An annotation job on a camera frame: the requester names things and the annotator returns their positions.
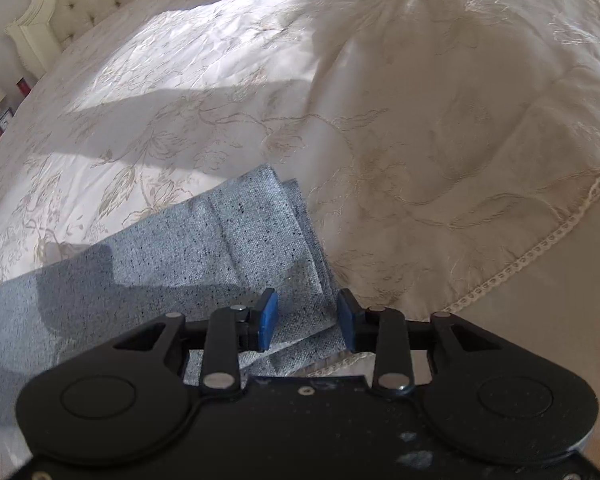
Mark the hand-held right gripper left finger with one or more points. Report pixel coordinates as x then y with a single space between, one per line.
268 318

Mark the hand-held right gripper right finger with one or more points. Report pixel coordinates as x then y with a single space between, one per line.
347 321

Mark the light blue speckled pants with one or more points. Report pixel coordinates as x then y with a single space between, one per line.
180 260

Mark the cream embroidered bedspread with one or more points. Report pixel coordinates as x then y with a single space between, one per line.
405 135

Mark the small white alarm clock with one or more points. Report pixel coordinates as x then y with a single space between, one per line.
6 117

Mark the red small box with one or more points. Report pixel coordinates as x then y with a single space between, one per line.
23 86

